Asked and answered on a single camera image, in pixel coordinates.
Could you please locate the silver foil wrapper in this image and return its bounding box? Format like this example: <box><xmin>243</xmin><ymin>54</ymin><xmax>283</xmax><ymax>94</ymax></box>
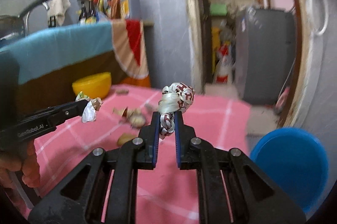
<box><xmin>75</xmin><ymin>92</ymin><xmax>103</xmax><ymax>123</ymax></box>

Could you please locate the brown paper scrap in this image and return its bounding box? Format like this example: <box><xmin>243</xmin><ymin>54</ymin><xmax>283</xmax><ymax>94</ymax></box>
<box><xmin>112</xmin><ymin>107</ymin><xmax>132</xmax><ymax>119</ymax></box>

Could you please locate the small brown food scrap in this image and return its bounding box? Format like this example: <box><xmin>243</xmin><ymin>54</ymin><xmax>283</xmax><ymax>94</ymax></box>
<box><xmin>116</xmin><ymin>133</ymin><xmax>136</xmax><ymax>147</ymax></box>

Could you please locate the white red patterned wrapper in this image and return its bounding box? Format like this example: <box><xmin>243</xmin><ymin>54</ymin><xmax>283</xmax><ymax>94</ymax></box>
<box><xmin>158</xmin><ymin>82</ymin><xmax>195</xmax><ymax>139</ymax></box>

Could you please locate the person's left hand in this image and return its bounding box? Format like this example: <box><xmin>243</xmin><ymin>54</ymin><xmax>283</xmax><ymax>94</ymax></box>
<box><xmin>1</xmin><ymin>141</ymin><xmax>41</xmax><ymax>189</ymax></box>

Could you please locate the yellow plastic bowl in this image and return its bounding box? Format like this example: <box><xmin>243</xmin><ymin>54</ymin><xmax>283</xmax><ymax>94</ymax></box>
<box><xmin>72</xmin><ymin>72</ymin><xmax>112</xmax><ymax>98</ymax></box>

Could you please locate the teal orange red cloth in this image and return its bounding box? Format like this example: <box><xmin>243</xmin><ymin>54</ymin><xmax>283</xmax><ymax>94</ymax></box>
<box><xmin>1</xmin><ymin>19</ymin><xmax>149</xmax><ymax>85</ymax></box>

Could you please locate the pink checked tablecloth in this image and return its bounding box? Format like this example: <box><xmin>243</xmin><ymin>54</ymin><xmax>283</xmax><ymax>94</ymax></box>
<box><xmin>24</xmin><ymin>83</ymin><xmax>252</xmax><ymax>224</ymax></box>

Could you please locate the brown cork piece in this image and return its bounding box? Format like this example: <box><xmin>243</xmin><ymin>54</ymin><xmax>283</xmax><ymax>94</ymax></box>
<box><xmin>115</xmin><ymin>89</ymin><xmax>129</xmax><ymax>96</ymax></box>

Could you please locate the blue plastic bucket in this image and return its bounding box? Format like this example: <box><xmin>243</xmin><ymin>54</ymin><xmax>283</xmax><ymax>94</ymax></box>
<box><xmin>250</xmin><ymin>127</ymin><xmax>329</xmax><ymax>213</ymax></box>

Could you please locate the black frying pan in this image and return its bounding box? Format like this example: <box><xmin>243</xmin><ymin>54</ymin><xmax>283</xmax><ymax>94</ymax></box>
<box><xmin>1</xmin><ymin>0</ymin><xmax>49</xmax><ymax>41</ymax></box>

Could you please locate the dark sauce bottle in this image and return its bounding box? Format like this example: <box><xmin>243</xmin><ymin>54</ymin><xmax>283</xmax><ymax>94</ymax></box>
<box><xmin>86</xmin><ymin>0</ymin><xmax>97</xmax><ymax>24</ymax></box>

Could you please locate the beige hanging towel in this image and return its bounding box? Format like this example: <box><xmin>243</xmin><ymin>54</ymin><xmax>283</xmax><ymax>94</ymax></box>
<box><xmin>47</xmin><ymin>0</ymin><xmax>71</xmax><ymax>26</ymax></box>

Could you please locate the large oil jug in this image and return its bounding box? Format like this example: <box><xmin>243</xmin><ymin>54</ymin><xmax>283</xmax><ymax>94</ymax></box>
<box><xmin>120</xmin><ymin>0</ymin><xmax>141</xmax><ymax>20</ymax></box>

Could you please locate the grey washing machine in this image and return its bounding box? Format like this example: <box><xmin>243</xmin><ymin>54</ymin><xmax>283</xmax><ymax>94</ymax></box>
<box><xmin>235</xmin><ymin>7</ymin><xmax>296</xmax><ymax>105</ymax></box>

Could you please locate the green storage box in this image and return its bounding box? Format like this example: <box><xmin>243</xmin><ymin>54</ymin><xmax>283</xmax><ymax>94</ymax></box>
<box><xmin>210</xmin><ymin>3</ymin><xmax>228</xmax><ymax>16</ymax></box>

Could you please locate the white hose loop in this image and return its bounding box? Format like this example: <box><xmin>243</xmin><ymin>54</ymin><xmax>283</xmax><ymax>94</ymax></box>
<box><xmin>306</xmin><ymin>0</ymin><xmax>330</xmax><ymax>37</ymax></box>

